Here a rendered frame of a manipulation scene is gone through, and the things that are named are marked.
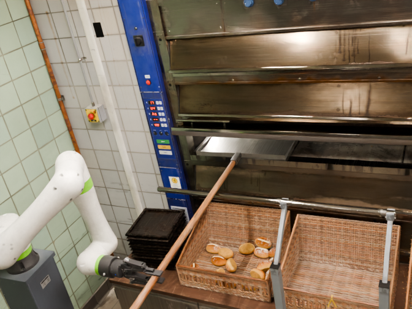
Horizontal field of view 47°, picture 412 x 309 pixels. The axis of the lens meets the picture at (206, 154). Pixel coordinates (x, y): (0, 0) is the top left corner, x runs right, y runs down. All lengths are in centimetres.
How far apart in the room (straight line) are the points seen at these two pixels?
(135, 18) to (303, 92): 98
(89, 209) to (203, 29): 109
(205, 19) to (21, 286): 154
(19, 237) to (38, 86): 136
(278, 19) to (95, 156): 161
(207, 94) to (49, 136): 112
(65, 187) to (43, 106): 137
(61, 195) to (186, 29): 115
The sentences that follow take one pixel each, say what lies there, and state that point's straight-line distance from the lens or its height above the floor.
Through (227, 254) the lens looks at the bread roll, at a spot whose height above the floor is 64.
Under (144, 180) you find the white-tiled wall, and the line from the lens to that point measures 316.
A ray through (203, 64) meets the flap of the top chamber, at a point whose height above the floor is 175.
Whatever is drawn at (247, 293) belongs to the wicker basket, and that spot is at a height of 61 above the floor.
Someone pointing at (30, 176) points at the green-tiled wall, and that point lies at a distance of 311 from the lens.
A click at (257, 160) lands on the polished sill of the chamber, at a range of 268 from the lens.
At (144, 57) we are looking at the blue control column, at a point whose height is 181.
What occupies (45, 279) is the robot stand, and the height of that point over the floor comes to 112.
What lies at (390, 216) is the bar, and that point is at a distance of 220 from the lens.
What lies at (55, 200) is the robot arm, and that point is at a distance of 189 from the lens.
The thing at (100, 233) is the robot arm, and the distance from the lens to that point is 218.
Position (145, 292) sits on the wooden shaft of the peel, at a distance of 193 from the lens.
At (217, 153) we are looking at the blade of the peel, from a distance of 276.
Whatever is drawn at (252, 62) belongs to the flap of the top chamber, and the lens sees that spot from 242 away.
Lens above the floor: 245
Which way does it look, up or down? 27 degrees down
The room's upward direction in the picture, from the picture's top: 11 degrees counter-clockwise
